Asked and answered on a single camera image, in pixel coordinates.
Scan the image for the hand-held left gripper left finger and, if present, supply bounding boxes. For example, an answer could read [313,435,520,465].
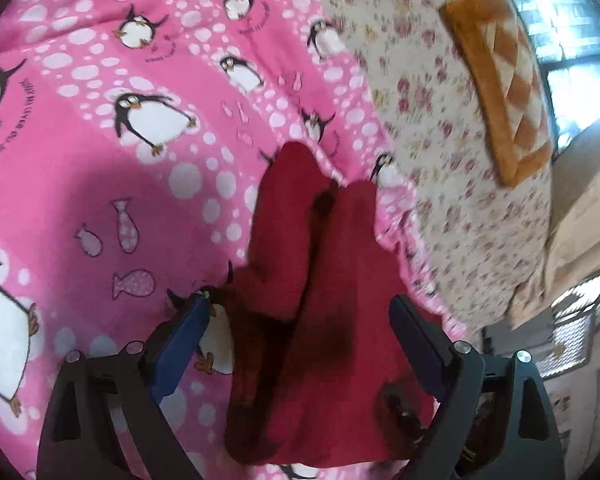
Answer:
[36,290,217,480]

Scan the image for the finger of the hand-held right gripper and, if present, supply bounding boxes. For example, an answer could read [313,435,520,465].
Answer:
[379,382,427,457]

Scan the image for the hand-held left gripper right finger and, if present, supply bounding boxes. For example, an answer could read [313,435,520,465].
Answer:
[387,294,566,480]

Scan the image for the dark red fleece pants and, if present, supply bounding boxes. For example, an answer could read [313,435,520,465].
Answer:
[222,141,468,466]

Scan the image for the floral bedsheet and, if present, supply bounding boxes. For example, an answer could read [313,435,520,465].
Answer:
[300,0,556,331]

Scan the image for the white lattice basket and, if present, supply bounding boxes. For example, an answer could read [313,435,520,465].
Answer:
[535,270,600,376]

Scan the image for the pink penguin print blanket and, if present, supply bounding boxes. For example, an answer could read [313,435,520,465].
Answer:
[0,0,468,480]

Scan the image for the orange checkered cushion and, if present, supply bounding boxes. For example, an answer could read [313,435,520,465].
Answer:
[440,0,553,188]

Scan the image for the window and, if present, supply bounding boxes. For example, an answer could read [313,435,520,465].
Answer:
[485,0,600,156]

